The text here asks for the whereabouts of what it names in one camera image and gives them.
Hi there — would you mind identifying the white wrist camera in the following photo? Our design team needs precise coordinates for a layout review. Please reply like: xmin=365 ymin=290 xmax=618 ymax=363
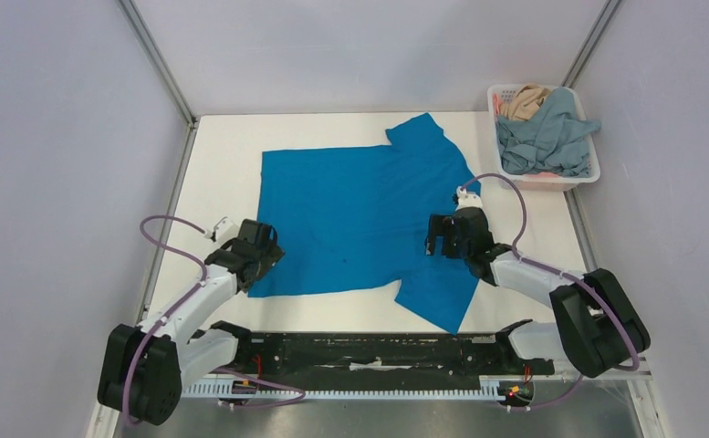
xmin=454 ymin=187 xmax=483 ymax=211
xmin=204 ymin=216 xmax=236 ymax=242

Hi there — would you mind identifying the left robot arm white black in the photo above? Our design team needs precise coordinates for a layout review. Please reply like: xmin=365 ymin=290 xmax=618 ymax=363
xmin=97 ymin=218 xmax=285 ymax=425

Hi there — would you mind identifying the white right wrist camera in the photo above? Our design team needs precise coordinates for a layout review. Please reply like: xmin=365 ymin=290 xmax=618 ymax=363
xmin=454 ymin=187 xmax=483 ymax=211

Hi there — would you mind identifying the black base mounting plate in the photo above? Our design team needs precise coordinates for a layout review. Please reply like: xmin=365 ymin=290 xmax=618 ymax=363
xmin=221 ymin=330 xmax=556 ymax=391

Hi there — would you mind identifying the white slotted cable duct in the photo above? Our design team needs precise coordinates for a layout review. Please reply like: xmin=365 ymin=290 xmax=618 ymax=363
xmin=182 ymin=376 xmax=506 ymax=402

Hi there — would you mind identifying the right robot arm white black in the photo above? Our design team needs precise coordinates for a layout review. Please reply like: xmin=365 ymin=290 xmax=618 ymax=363
xmin=425 ymin=207 xmax=651 ymax=378

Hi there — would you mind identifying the beige t-shirt in basket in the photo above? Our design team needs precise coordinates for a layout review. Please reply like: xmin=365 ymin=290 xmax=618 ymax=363
xmin=496 ymin=83 xmax=552 ymax=121

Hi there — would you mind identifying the grey-blue t-shirt in basket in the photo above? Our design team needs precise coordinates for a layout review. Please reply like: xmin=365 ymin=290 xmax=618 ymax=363
xmin=495 ymin=88 xmax=601 ymax=178

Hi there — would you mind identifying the blue t-shirt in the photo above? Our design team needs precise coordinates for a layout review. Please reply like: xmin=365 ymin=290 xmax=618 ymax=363
xmin=250 ymin=113 xmax=478 ymax=333

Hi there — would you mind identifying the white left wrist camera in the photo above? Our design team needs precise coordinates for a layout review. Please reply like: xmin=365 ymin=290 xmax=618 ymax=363
xmin=204 ymin=216 xmax=236 ymax=242

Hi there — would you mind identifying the aluminium frame rail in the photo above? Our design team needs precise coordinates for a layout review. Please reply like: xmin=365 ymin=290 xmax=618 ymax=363
xmin=104 ymin=338 xmax=652 ymax=381

